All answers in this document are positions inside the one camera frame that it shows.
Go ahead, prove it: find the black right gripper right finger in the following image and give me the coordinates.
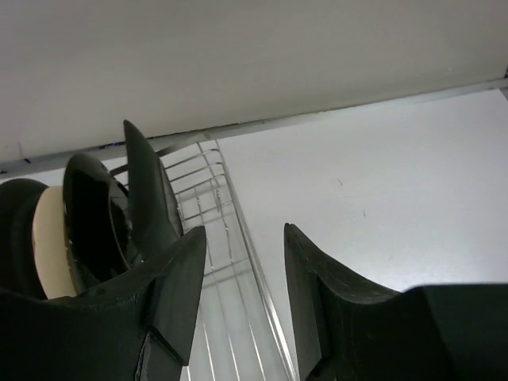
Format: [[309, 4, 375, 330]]
[[283, 223, 405, 380]]

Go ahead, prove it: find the silver wire dish rack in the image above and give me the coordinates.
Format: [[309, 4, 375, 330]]
[[152, 134, 298, 380]]

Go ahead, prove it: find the mirrored rim cream plate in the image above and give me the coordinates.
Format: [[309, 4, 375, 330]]
[[63, 152, 129, 294]]

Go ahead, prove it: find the black square floral plate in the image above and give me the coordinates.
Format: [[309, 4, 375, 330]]
[[123, 120, 183, 262]]

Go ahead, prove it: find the grey reindeer snowflake plate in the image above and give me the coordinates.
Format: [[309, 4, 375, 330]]
[[32, 186, 77, 299]]

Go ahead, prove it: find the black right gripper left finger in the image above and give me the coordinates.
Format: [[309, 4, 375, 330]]
[[47, 226, 206, 380]]

